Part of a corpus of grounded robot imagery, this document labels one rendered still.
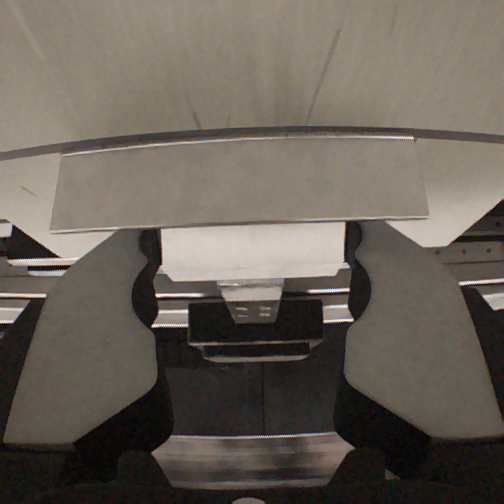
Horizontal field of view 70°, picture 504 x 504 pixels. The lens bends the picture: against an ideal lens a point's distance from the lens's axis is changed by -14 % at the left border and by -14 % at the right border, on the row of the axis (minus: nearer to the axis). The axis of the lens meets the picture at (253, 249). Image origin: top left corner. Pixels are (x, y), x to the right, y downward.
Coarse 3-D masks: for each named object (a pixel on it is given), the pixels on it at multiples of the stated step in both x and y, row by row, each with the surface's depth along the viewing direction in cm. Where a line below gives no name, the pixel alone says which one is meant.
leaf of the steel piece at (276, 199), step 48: (144, 144) 9; (192, 144) 9; (240, 144) 9; (288, 144) 9; (336, 144) 9; (384, 144) 9; (96, 192) 9; (144, 192) 9; (192, 192) 9; (240, 192) 9; (288, 192) 9; (336, 192) 9; (384, 192) 9; (192, 240) 16; (240, 240) 16; (288, 240) 16; (336, 240) 16
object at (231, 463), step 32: (160, 448) 17; (192, 448) 17; (224, 448) 17; (256, 448) 17; (288, 448) 17; (320, 448) 17; (352, 448) 17; (192, 480) 16; (224, 480) 16; (256, 480) 16; (288, 480) 16; (320, 480) 16
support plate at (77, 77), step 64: (0, 0) 5; (64, 0) 5; (128, 0) 5; (192, 0) 5; (256, 0) 6; (320, 0) 6; (384, 0) 5; (448, 0) 5; (0, 64) 6; (64, 64) 7; (128, 64) 7; (192, 64) 7; (256, 64) 7; (320, 64) 7; (384, 64) 7; (448, 64) 7; (0, 128) 8; (64, 128) 8; (128, 128) 9; (192, 128) 9; (448, 128) 9; (0, 192) 11; (448, 192) 12; (64, 256) 18
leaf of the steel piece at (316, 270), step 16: (176, 272) 20; (192, 272) 20; (208, 272) 20; (224, 272) 20; (240, 272) 20; (256, 272) 20; (272, 272) 20; (288, 272) 20; (304, 272) 21; (320, 272) 21; (336, 272) 21
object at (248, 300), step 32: (224, 288) 22; (256, 288) 22; (192, 320) 36; (224, 320) 36; (256, 320) 34; (288, 320) 36; (320, 320) 36; (224, 352) 36; (256, 352) 36; (288, 352) 36
